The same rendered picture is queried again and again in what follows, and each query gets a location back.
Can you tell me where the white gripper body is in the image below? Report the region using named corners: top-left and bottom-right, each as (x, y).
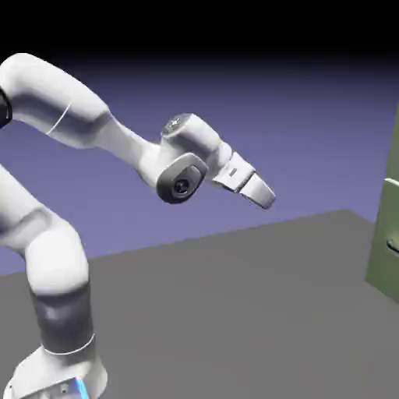
top-left (238, 172), bottom-right (277, 210)

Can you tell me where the green cabinet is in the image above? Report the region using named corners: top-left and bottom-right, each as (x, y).
top-left (364, 104), bottom-right (399, 305)

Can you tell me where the green drawer front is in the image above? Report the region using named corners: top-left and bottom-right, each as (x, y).
top-left (365, 214), bottom-right (399, 302)
top-left (376, 107), bottom-right (399, 216)

